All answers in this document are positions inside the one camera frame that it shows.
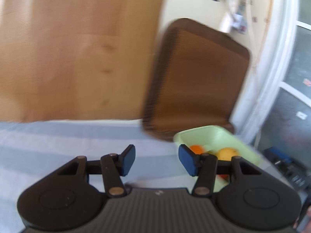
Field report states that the white power strip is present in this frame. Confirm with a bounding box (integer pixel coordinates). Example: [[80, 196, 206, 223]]
[[230, 12, 247, 33]]

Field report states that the dark device with blue part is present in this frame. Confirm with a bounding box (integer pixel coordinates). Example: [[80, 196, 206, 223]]
[[264, 147, 308, 190]]

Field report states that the large yellow orange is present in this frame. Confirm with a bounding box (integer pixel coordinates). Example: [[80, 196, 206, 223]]
[[216, 148, 240, 161]]

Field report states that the light green plastic basket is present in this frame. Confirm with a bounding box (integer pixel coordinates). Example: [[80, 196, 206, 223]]
[[173, 125, 263, 192]]

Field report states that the white window frame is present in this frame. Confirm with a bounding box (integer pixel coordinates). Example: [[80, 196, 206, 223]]
[[231, 0, 311, 148]]

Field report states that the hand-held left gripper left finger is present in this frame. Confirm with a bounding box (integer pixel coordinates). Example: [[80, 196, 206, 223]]
[[57, 144, 136, 197]]

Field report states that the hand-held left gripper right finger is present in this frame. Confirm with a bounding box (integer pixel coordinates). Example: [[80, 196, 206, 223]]
[[178, 144, 264, 197]]

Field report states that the brown woven seat cushion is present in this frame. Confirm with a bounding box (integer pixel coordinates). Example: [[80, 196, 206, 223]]
[[142, 18, 251, 143]]

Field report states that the blue striped bed sheet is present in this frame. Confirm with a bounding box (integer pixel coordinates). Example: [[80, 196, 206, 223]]
[[0, 119, 265, 233]]

